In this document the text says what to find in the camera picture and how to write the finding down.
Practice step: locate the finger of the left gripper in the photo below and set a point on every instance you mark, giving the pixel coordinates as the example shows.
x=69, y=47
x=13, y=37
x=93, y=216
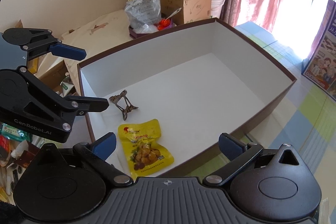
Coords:
x=88, y=104
x=69, y=52

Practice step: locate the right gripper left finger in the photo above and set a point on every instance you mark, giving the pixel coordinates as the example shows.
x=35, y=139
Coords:
x=95, y=154

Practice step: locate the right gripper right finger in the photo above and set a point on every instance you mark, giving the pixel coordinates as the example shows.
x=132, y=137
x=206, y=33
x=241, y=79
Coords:
x=240, y=156

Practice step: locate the yellow chestnut snack pouch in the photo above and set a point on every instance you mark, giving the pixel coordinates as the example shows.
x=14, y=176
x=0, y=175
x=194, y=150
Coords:
x=144, y=155

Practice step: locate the cream embroidered cloth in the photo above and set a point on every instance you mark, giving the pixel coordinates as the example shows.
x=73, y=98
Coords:
x=101, y=34

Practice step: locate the purple tray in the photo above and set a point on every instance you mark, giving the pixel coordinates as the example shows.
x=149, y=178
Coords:
x=163, y=24

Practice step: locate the brown storage box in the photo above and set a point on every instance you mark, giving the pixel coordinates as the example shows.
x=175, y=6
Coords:
x=198, y=80

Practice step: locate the clear plastic bag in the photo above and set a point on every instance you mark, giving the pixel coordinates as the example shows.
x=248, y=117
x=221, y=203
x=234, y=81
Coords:
x=143, y=13

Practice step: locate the blue milk carton box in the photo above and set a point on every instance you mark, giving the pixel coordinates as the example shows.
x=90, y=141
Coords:
x=319, y=66

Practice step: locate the brown string knot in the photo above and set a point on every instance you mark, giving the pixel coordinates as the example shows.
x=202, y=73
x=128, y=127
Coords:
x=122, y=102

